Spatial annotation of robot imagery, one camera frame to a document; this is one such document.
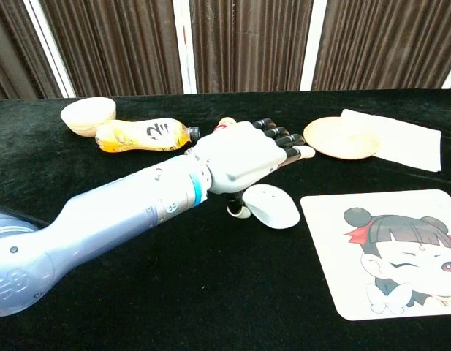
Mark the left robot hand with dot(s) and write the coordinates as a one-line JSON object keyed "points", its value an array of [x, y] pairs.
{"points": [[239, 157]]}

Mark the white computer mouse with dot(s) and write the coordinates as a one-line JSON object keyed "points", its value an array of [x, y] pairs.
{"points": [[272, 208]]}

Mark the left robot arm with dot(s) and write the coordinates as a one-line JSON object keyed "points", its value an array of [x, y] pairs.
{"points": [[101, 219]]}

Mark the cartoon girl mouse pad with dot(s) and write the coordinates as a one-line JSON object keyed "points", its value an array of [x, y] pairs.
{"points": [[327, 226]]}

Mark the red label coffee bottle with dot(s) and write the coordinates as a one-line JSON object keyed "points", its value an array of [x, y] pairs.
{"points": [[227, 121]]}

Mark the round woven coaster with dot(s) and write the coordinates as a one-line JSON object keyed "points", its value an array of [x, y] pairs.
{"points": [[338, 140]]}

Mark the orange drink bottle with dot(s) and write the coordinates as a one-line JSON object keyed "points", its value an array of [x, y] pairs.
{"points": [[137, 139]]}

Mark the brown pleated curtain panel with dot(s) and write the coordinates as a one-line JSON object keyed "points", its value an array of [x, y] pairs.
{"points": [[115, 47], [9, 55], [247, 44], [386, 44]]}

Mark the black velvet tablecloth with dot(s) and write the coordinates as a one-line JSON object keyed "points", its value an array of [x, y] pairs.
{"points": [[174, 292]]}

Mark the white bowl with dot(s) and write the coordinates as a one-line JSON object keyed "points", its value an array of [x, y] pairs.
{"points": [[82, 117]]}

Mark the white folded cloth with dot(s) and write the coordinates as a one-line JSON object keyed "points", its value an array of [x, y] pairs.
{"points": [[404, 142]]}

